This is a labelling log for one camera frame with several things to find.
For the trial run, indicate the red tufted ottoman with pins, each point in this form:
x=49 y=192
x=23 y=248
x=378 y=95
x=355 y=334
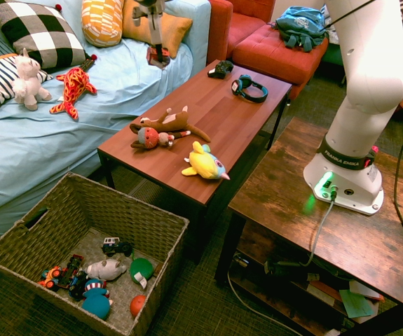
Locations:
x=271 y=52

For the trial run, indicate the sock monkey plush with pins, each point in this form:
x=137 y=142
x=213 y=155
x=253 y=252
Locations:
x=150 y=138

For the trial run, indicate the white unicorn plush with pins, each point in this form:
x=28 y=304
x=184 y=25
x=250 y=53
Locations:
x=27 y=80

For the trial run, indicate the teal backpack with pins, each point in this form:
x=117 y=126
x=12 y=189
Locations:
x=301 y=26

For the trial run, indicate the woven wicker basket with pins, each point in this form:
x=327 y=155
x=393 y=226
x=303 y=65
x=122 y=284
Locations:
x=82 y=217

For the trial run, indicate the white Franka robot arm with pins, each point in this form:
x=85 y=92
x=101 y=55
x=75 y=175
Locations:
x=373 y=87

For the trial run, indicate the orange toy car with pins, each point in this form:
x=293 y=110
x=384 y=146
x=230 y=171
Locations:
x=51 y=276

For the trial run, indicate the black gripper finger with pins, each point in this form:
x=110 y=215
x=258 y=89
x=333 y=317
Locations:
x=159 y=52

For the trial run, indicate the blue toy train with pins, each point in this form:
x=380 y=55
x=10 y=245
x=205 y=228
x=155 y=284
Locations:
x=78 y=285

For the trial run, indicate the yellow blue bird plush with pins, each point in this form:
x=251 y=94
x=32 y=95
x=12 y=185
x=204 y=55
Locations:
x=204 y=162

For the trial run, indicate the rustic brown wood table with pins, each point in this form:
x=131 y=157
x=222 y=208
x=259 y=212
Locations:
x=345 y=227

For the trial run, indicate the black power adapter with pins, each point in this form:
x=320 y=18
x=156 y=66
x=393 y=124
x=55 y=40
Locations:
x=278 y=269

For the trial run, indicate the light blue sofa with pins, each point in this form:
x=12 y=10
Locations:
x=117 y=94

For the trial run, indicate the black white checkered pillow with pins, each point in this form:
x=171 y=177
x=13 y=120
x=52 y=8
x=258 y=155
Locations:
x=40 y=31

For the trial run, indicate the orange pillow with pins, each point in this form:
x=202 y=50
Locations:
x=176 y=29

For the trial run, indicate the red black toy truck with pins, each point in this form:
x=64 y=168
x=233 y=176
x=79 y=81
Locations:
x=70 y=269

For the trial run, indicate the red armchair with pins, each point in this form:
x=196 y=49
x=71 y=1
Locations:
x=246 y=24

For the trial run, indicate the yellow patterned bolster pillow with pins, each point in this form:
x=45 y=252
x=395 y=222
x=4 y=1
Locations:
x=101 y=22

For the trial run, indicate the teal superhero plush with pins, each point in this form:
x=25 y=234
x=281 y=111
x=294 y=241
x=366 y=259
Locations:
x=96 y=301

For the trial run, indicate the brown plush monkey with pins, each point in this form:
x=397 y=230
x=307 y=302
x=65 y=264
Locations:
x=173 y=122

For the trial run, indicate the orange ball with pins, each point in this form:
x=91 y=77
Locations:
x=137 y=305

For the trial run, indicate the reddish wood coffee table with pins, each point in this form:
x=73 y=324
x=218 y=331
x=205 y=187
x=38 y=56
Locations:
x=218 y=119

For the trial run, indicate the green paper sheet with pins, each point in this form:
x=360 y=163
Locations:
x=357 y=304

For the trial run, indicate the teal couch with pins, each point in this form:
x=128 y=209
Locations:
x=332 y=56

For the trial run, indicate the small red toy cube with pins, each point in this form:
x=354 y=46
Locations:
x=152 y=57

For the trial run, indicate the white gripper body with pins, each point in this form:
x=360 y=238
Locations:
x=155 y=24

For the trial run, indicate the grey rhino plush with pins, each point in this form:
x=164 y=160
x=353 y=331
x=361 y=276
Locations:
x=104 y=269

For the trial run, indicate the red flame dolphin plush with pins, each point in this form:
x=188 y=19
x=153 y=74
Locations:
x=73 y=87

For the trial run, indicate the teal black headphones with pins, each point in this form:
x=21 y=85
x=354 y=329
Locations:
x=248 y=91

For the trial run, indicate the black white toy jeep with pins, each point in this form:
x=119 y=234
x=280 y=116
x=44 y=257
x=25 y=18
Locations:
x=115 y=245

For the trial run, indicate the black game controller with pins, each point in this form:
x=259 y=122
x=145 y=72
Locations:
x=221 y=69

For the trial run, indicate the green ball with tag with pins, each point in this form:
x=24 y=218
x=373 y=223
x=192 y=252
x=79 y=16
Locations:
x=141 y=269

